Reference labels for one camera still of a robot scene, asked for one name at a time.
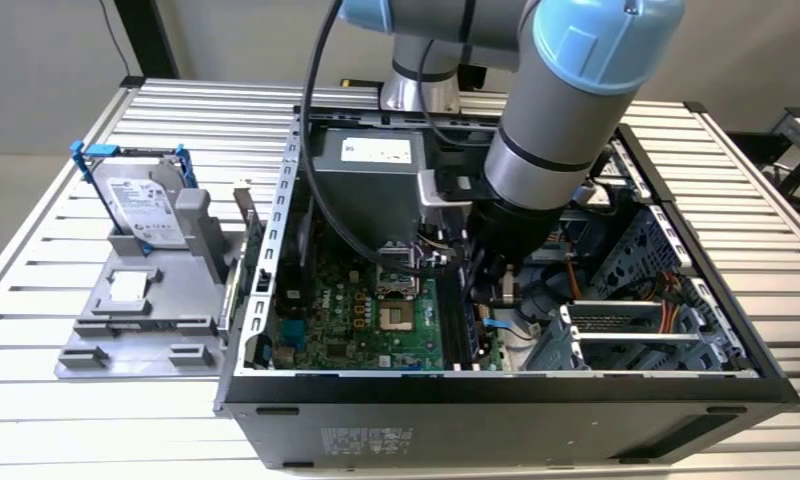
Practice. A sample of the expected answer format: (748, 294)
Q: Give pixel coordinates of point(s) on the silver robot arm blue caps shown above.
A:
(560, 125)

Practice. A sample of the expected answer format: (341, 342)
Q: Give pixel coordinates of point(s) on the grey power supply unit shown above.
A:
(366, 200)

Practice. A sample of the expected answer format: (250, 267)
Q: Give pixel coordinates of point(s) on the CPU socket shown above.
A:
(400, 315)

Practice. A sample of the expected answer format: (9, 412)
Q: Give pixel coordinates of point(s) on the grey disk bay cage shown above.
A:
(640, 337)

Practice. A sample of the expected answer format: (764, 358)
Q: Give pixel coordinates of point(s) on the green motherboard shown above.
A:
(333, 320)

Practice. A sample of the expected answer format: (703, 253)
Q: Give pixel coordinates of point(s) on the black case fan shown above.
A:
(298, 260)

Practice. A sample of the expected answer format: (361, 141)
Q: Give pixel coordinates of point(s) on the green graphics card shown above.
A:
(256, 235)

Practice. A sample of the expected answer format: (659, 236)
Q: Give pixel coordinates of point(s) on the yellow black plug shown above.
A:
(346, 81)

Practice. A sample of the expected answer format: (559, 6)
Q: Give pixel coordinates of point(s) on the blue expansion slot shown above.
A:
(294, 335)

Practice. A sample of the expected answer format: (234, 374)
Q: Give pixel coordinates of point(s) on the black open PC case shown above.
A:
(440, 430)

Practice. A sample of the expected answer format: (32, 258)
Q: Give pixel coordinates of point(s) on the metal slat side table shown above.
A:
(796, 125)

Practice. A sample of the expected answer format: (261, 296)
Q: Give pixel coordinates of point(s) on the grey parts rack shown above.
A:
(173, 310)

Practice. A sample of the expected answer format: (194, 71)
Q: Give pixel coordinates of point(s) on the hard disk in blue carrier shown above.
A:
(136, 205)

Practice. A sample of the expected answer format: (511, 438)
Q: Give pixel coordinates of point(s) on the silver CPU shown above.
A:
(128, 290)

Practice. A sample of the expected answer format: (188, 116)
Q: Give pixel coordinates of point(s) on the black pillar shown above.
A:
(149, 40)

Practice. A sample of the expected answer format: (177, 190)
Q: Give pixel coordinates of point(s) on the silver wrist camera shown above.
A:
(429, 190)

